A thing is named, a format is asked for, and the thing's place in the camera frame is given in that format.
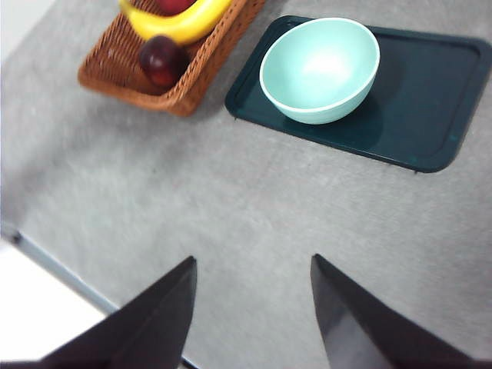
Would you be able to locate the dark purple plum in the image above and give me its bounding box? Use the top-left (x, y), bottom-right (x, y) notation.
top-left (138, 35), bottom-right (189, 88)

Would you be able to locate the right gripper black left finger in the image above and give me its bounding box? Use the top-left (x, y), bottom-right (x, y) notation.
top-left (0, 255), bottom-right (198, 369)

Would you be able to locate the yellow banana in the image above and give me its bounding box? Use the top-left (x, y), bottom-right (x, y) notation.
top-left (118, 0), bottom-right (234, 46)

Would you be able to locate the dark green rectangular tray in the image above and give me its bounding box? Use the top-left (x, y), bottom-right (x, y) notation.
top-left (224, 15), bottom-right (492, 174)

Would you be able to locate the teal ribbed bowl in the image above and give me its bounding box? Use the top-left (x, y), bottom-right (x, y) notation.
top-left (259, 17), bottom-right (381, 125)

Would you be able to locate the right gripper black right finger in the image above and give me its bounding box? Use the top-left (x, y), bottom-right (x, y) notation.
top-left (310, 253), bottom-right (492, 369)

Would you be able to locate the red apple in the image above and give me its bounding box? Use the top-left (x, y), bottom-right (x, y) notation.
top-left (151, 0), bottom-right (197, 17)

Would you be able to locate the brown wicker basket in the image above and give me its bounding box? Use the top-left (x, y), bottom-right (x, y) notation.
top-left (78, 0), bottom-right (266, 118)

